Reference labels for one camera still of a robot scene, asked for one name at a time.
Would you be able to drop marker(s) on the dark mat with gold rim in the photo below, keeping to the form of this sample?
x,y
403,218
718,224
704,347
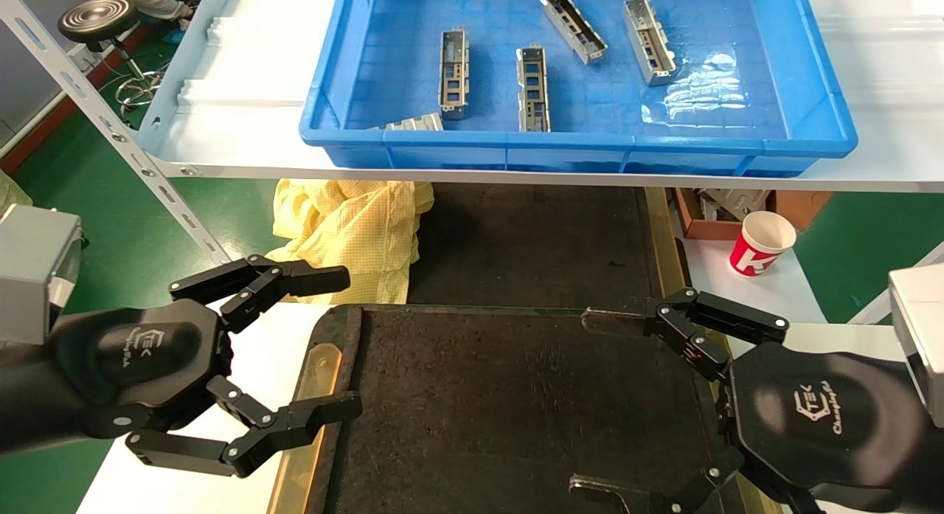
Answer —
x,y
531,241

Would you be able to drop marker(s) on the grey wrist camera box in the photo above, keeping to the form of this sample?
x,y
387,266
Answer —
x,y
33,263
922,330

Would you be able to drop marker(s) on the pile of grey metal brackets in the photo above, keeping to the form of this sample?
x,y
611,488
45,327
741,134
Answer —
x,y
730,200

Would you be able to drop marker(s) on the black round stool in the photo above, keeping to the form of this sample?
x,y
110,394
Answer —
x,y
96,18

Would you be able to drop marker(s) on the grey metal channel part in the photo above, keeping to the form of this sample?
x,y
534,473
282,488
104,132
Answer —
x,y
453,110
532,127
658,73
417,122
590,51

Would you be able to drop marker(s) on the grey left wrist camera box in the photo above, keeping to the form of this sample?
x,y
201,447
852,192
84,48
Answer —
x,y
33,263

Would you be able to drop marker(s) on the red and white paper cup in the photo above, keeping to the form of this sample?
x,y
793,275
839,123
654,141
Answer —
x,y
756,252

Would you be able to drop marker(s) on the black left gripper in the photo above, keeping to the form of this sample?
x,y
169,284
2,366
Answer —
x,y
125,366

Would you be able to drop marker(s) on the brown cardboard box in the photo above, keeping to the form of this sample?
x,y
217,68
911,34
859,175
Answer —
x,y
800,204

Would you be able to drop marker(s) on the clear plastic film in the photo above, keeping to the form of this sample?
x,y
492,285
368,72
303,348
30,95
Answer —
x,y
708,86

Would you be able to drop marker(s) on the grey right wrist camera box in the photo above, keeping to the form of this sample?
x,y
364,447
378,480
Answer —
x,y
922,330

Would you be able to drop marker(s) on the pale yellow cloth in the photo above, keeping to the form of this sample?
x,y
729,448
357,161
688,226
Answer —
x,y
11,193

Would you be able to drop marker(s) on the yellow crumpled garment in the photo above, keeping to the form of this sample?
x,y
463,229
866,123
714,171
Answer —
x,y
346,226

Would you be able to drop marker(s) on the grey perforated shelf post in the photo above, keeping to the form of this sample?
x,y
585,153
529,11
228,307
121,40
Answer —
x,y
88,101

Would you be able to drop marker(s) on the large blue plastic bin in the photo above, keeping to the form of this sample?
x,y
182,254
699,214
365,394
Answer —
x,y
590,108

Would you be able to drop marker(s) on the black tray with gold rim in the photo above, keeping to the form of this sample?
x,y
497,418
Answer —
x,y
516,411

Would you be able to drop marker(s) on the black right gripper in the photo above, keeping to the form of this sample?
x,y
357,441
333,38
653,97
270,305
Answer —
x,y
818,418

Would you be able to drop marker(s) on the white metal shelf board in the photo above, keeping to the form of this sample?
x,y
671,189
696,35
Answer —
x,y
243,141

